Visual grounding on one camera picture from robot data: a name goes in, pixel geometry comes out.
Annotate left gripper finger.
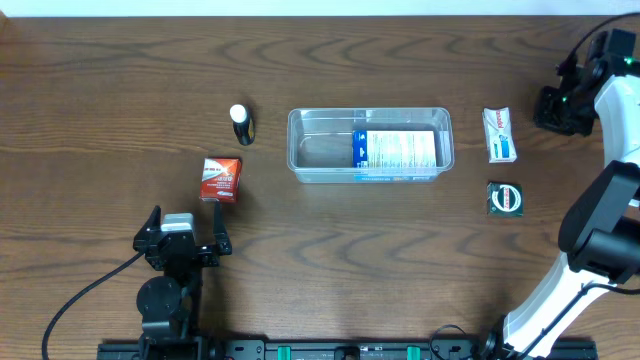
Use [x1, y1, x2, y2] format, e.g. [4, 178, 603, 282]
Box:
[213, 201, 226, 244]
[135, 205, 161, 243]

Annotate red medicine box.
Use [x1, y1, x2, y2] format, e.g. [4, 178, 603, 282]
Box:
[200, 157, 242, 203]

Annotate white Panadol box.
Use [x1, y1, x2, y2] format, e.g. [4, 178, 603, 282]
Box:
[482, 108, 517, 163]

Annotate green round-logo box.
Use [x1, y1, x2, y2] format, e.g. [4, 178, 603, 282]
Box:
[487, 182, 524, 217]

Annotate dark bottle white cap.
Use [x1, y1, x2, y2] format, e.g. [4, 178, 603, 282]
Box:
[229, 104, 255, 146]

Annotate blue fever patch box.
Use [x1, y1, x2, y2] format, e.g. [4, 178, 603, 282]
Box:
[352, 130, 437, 177]

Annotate clear plastic container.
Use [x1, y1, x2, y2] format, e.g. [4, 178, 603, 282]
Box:
[287, 107, 455, 184]

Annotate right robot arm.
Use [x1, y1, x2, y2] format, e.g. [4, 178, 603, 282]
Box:
[474, 50, 639, 359]

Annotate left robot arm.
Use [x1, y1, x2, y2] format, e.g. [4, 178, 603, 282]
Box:
[133, 201, 232, 349]

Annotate black mounting rail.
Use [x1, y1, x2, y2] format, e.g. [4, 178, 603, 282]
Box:
[97, 338, 599, 360]

